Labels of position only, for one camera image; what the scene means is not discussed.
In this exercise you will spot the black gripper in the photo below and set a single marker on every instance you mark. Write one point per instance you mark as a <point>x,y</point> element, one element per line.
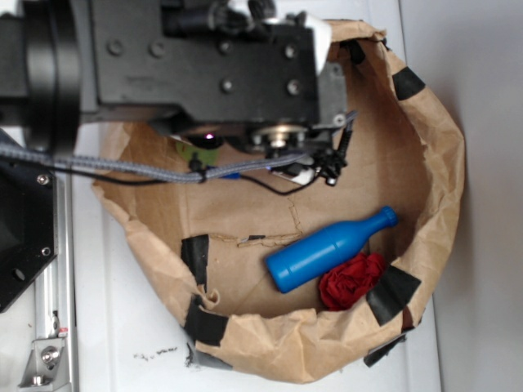
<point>196,67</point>

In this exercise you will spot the green plush animal toy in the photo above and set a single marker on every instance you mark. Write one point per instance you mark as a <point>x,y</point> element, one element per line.
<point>208,157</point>

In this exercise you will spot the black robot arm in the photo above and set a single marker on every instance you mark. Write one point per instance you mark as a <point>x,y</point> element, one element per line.
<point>44,80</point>

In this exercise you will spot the blue plastic bottle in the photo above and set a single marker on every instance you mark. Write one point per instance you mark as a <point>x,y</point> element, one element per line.
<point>325,249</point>

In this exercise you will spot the red crumpled cloth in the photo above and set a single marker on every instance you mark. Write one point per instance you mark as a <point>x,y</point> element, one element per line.
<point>344,285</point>

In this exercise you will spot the brown paper bag enclosure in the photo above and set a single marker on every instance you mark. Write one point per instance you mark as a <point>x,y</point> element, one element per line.
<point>202,247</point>

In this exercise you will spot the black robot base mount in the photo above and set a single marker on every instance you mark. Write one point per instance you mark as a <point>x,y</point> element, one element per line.
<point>28,228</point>

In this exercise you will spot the aluminium extrusion rail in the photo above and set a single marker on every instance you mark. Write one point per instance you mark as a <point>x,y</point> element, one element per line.
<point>55,312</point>

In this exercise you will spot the metal corner bracket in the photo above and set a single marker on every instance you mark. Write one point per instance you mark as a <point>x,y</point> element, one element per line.
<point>48,367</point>

